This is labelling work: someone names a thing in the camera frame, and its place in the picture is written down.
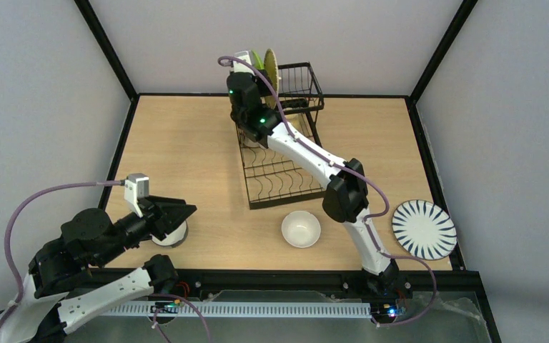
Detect green plate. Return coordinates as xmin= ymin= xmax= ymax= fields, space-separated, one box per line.
xmin=250 ymin=50 xmax=264 ymax=70

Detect round bamboo tray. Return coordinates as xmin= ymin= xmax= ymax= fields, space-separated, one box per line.
xmin=263 ymin=49 xmax=280 ymax=109

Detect black wire dish rack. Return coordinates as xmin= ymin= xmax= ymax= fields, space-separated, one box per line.
xmin=237 ymin=61 xmax=325 ymax=210

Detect blue striped white plate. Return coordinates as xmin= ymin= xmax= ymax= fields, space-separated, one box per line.
xmin=392 ymin=199 xmax=458 ymax=261

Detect yellow mug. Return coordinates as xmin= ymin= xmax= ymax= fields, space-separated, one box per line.
xmin=285 ymin=114 xmax=302 ymax=126

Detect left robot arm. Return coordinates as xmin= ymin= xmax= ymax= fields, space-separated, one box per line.
xmin=0 ymin=196 xmax=197 ymax=342

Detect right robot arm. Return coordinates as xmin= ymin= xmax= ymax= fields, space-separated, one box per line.
xmin=227 ymin=72 xmax=399 ymax=293

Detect white bowl dark rim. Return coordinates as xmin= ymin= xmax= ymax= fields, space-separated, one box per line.
xmin=152 ymin=221 xmax=188 ymax=248

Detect left circuit board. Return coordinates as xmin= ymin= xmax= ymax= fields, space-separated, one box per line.
xmin=150 ymin=299 xmax=184 ymax=317

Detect circuit board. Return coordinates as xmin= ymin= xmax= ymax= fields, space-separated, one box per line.
xmin=150 ymin=299 xmax=184 ymax=317
xmin=371 ymin=304 xmax=407 ymax=318

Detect white ceramic bowl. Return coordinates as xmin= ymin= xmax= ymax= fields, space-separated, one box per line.
xmin=281 ymin=211 xmax=322 ymax=249

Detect right circuit board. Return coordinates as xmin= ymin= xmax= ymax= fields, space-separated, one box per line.
xmin=371 ymin=304 xmax=407 ymax=318

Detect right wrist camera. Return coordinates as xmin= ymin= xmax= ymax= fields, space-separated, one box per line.
xmin=232 ymin=50 xmax=254 ymax=75

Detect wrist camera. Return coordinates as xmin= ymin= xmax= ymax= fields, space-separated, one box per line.
xmin=124 ymin=173 xmax=149 ymax=218
xmin=232 ymin=50 xmax=254 ymax=75

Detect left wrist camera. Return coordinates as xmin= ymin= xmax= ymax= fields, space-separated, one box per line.
xmin=124 ymin=173 xmax=149 ymax=218

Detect white slotted cable duct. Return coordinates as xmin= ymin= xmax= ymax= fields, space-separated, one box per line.
xmin=104 ymin=301 xmax=371 ymax=319

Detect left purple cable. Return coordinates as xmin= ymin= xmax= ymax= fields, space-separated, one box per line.
xmin=0 ymin=179 xmax=214 ymax=343

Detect purple cable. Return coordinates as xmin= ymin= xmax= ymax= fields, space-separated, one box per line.
xmin=217 ymin=56 xmax=439 ymax=329
xmin=0 ymin=179 xmax=214 ymax=343

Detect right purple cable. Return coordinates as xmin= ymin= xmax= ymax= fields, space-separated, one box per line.
xmin=217 ymin=56 xmax=439 ymax=329

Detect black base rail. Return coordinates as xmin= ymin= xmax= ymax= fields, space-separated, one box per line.
xmin=89 ymin=269 xmax=481 ymax=299

